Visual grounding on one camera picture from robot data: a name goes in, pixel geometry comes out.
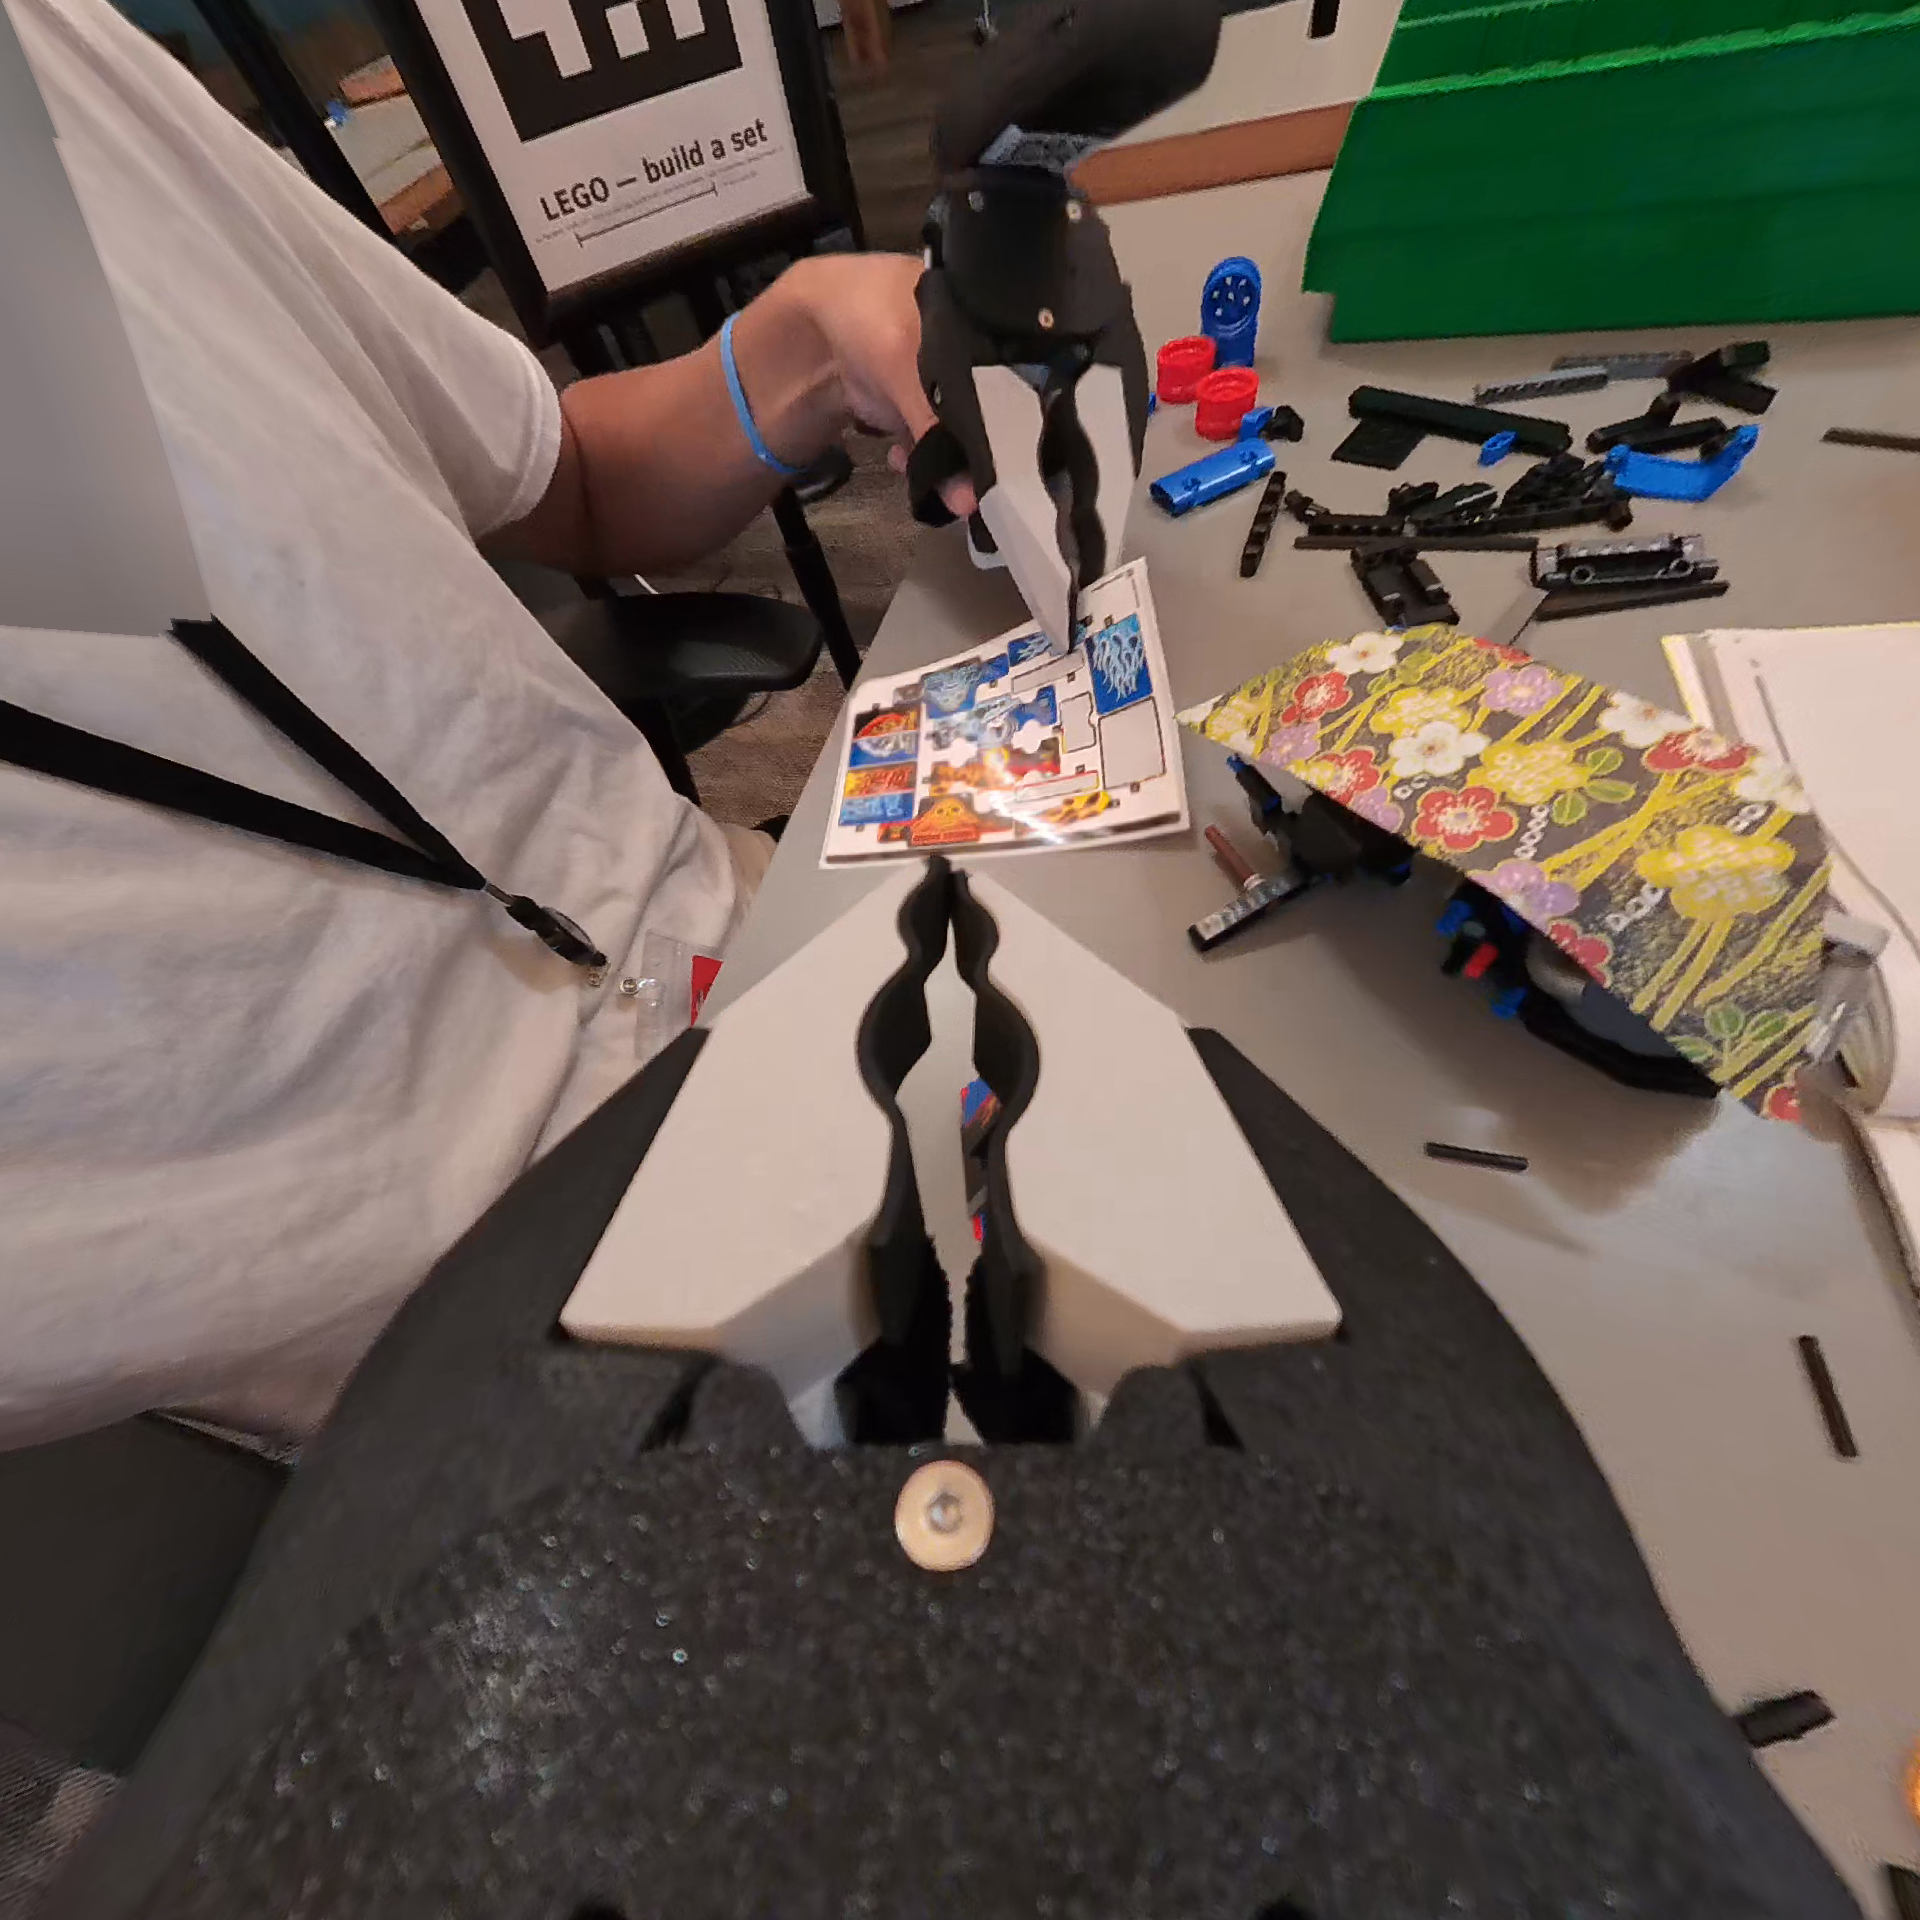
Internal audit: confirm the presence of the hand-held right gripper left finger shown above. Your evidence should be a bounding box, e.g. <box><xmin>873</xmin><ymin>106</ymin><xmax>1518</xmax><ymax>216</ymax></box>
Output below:
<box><xmin>563</xmin><ymin>859</ymin><xmax>953</xmax><ymax>1446</ymax></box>

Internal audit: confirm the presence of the black white marker sign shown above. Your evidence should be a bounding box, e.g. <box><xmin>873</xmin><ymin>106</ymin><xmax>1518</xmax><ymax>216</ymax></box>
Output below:
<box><xmin>414</xmin><ymin>0</ymin><xmax>821</xmax><ymax>297</ymax></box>

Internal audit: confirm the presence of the black sign stand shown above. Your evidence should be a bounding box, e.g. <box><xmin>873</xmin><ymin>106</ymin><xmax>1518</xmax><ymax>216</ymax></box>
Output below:
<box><xmin>528</xmin><ymin>224</ymin><xmax>873</xmax><ymax>694</ymax></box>

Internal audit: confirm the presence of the blue black lego assembly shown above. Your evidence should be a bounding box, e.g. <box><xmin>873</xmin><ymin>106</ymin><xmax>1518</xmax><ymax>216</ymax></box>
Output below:
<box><xmin>953</xmin><ymin>1075</ymin><xmax>1007</xmax><ymax>1250</ymax></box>

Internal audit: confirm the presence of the pile of large lego parts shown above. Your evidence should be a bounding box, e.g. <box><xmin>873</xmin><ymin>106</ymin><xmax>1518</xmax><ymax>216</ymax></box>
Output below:
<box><xmin>1147</xmin><ymin>335</ymin><xmax>1781</xmax><ymax>630</ymax></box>

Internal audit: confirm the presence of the printed sticker sheet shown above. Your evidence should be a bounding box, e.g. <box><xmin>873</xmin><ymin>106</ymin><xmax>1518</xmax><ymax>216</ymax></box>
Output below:
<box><xmin>821</xmin><ymin>553</ymin><xmax>1200</xmax><ymax>876</ymax></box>

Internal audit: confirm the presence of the white instruction booklet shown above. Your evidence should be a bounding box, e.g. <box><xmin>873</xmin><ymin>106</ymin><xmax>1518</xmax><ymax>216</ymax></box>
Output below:
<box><xmin>1661</xmin><ymin>619</ymin><xmax>1920</xmax><ymax>1302</ymax></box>

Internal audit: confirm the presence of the clear badge holder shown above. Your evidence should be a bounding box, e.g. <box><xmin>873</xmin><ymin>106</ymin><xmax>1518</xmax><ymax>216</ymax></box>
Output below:
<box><xmin>640</xmin><ymin>930</ymin><xmax>733</xmax><ymax>1053</ymax></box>

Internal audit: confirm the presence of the blue wristband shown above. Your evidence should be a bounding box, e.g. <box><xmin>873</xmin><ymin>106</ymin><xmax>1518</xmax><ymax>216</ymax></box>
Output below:
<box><xmin>713</xmin><ymin>311</ymin><xmax>817</xmax><ymax>483</ymax></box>

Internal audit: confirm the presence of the person's left hand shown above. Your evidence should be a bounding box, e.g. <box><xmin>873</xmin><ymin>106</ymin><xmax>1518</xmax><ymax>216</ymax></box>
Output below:
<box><xmin>746</xmin><ymin>251</ymin><xmax>951</xmax><ymax>478</ymax></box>

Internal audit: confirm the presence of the pile of small lego pieces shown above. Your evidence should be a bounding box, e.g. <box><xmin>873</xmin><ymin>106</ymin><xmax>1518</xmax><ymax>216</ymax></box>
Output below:
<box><xmin>1739</xmin><ymin>1336</ymin><xmax>1920</xmax><ymax>1824</ymax></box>

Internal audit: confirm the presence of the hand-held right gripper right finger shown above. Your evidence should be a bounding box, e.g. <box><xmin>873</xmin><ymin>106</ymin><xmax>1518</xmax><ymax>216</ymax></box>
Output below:
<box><xmin>951</xmin><ymin>861</ymin><xmax>1341</xmax><ymax>1446</ymax></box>

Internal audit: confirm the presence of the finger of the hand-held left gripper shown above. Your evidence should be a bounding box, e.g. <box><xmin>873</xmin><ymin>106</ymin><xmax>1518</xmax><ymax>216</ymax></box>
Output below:
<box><xmin>973</xmin><ymin>357</ymin><xmax>1093</xmax><ymax>651</ymax></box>
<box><xmin>1064</xmin><ymin>367</ymin><xmax>1147</xmax><ymax>635</ymax></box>

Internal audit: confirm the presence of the blue lego wheel hub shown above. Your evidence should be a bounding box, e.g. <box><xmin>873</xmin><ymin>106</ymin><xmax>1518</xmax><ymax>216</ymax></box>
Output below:
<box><xmin>1200</xmin><ymin>251</ymin><xmax>1262</xmax><ymax>367</ymax></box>

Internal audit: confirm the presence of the black lego vehicle model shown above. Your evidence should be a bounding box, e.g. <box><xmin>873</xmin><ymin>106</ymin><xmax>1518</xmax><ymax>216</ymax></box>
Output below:
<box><xmin>1181</xmin><ymin>747</ymin><xmax>1723</xmax><ymax>1096</ymax></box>

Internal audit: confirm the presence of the green plastic bin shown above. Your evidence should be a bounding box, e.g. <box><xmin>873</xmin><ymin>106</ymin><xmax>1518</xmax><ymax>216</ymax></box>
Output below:
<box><xmin>1300</xmin><ymin>0</ymin><xmax>1920</xmax><ymax>355</ymax></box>

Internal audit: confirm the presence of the black lanyard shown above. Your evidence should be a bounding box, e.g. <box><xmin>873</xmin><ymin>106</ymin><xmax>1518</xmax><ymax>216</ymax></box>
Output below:
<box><xmin>0</xmin><ymin>612</ymin><xmax>615</xmax><ymax>975</ymax></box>

